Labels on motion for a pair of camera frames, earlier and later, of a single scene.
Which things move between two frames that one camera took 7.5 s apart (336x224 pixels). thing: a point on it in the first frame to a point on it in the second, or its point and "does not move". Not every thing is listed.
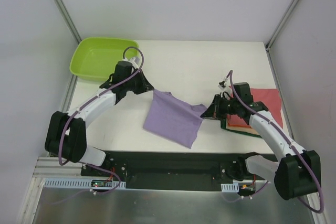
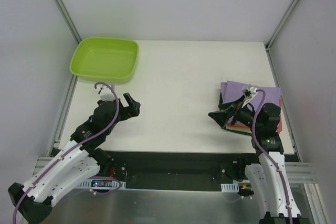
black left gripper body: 140,82 to 125,108
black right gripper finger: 217,106 to 235,105
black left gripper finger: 141,85 to 132,110
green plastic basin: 94,59 does not move
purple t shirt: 169,117 to 231,90
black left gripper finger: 147,84 to 129,99
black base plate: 176,170 does not move
